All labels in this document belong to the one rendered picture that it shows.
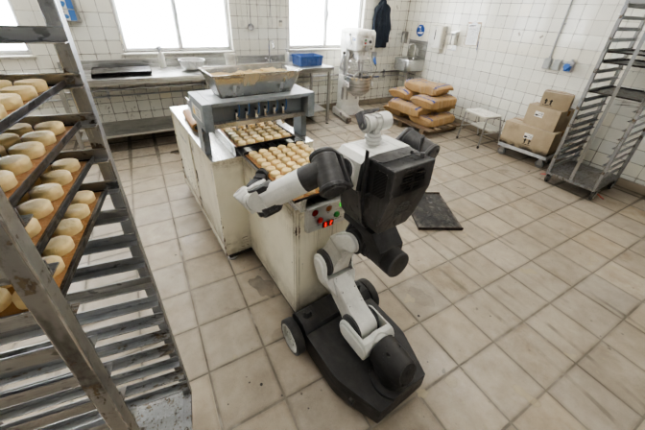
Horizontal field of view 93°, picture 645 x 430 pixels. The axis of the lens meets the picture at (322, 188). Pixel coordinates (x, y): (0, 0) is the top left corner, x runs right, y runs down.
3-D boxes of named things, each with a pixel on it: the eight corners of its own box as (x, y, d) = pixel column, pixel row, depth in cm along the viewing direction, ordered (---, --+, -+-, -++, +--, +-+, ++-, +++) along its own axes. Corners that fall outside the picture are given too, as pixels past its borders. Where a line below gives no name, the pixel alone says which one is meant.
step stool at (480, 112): (500, 145, 453) (511, 115, 429) (477, 149, 438) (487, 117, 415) (477, 134, 488) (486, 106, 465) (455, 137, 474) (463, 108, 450)
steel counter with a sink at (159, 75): (81, 160, 358) (35, 46, 296) (85, 140, 410) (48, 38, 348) (331, 124, 507) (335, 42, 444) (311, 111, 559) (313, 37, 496)
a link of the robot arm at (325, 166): (315, 201, 107) (349, 185, 103) (302, 195, 99) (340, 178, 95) (306, 172, 111) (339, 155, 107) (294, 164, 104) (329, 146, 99)
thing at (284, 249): (251, 255, 235) (240, 147, 189) (291, 240, 252) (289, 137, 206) (296, 324, 185) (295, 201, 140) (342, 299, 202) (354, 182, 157)
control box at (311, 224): (303, 229, 153) (303, 206, 146) (342, 216, 164) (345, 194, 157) (307, 234, 150) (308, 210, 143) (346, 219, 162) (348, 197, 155)
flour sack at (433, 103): (429, 111, 453) (432, 100, 444) (408, 105, 482) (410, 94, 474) (458, 106, 489) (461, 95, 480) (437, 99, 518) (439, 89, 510)
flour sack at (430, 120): (427, 130, 467) (429, 120, 459) (407, 121, 496) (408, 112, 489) (456, 122, 502) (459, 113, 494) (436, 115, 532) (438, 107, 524)
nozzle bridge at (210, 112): (196, 143, 206) (186, 91, 188) (291, 127, 241) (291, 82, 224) (210, 162, 182) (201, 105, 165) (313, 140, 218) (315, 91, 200)
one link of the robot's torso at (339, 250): (346, 267, 171) (392, 242, 132) (320, 280, 162) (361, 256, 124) (334, 242, 175) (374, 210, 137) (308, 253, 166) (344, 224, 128)
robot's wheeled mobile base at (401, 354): (435, 378, 159) (451, 339, 142) (358, 446, 133) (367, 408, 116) (356, 294, 204) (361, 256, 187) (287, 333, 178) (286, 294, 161)
